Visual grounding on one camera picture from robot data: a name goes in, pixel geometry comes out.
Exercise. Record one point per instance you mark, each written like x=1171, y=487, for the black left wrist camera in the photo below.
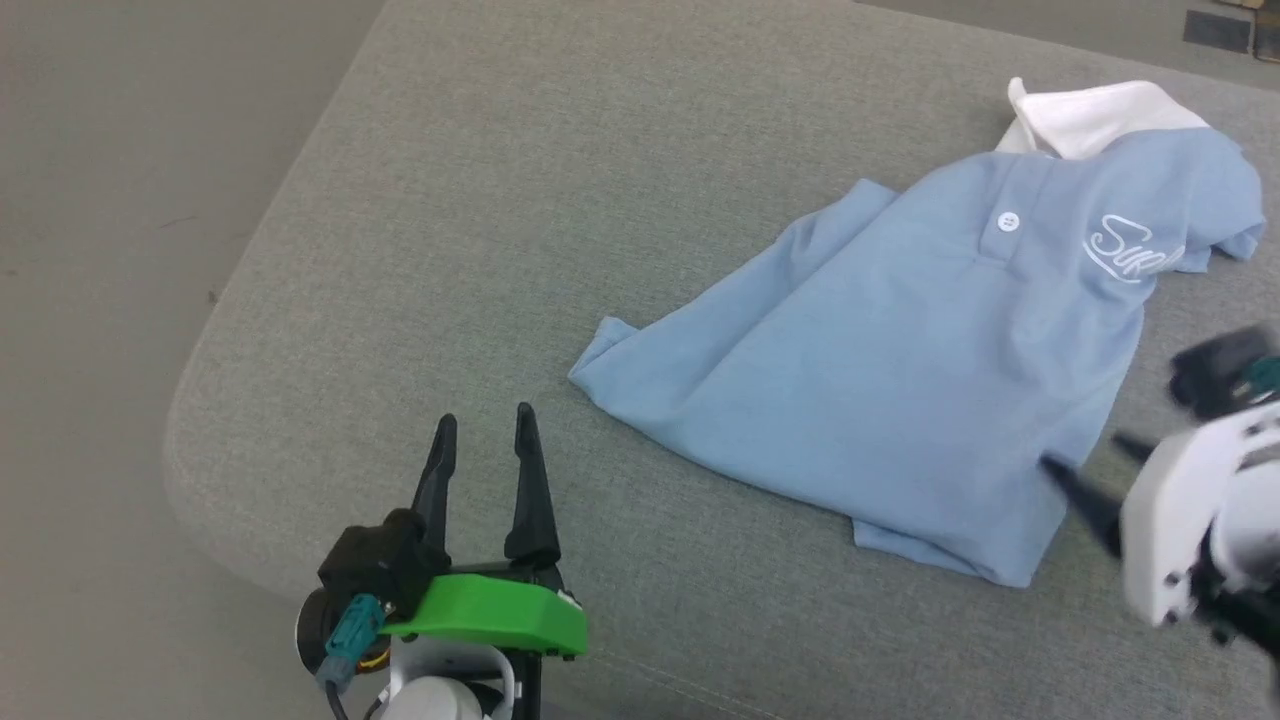
x=375, y=560

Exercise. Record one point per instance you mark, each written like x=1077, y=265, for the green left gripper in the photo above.
x=500, y=615

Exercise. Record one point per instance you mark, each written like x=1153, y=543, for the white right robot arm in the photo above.
x=1250, y=560

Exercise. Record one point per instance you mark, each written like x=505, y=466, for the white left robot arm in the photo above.
x=440, y=690

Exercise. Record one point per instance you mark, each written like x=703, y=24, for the small black floor mat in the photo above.
x=1217, y=31

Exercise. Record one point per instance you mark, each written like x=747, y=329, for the light blue polo shirt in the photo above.
x=900, y=380

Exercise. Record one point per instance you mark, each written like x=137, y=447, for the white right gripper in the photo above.
x=1175, y=520

